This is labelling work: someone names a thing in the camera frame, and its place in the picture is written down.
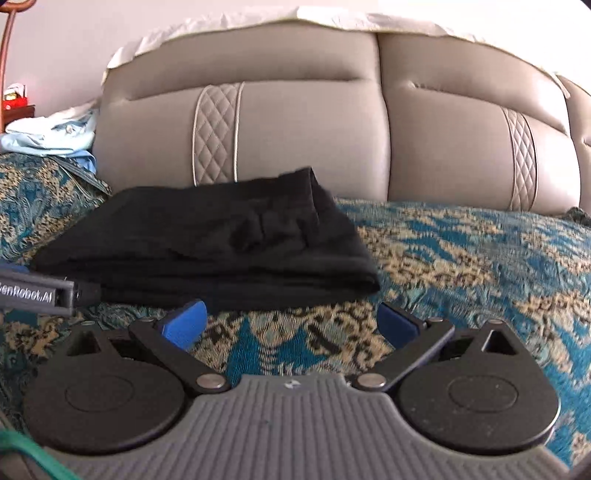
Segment green cable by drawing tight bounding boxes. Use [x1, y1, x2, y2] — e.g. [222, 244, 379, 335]
[0, 428, 82, 480]

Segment beige leather sofa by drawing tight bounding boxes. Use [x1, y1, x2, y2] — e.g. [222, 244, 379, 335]
[93, 22, 590, 214]

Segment carved wooden side cabinet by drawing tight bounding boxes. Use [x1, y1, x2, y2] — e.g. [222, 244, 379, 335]
[2, 105, 35, 130]

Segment dark red wooden chair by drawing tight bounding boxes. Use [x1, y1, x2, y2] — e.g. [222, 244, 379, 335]
[0, 0, 38, 133]

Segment red box on cabinet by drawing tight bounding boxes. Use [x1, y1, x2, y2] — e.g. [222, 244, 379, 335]
[2, 83, 29, 111]

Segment black pants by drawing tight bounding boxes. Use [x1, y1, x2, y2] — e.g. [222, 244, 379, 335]
[30, 168, 380, 312]

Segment light blue crumpled garment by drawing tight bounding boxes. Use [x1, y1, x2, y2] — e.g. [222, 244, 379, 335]
[1, 102, 99, 174]

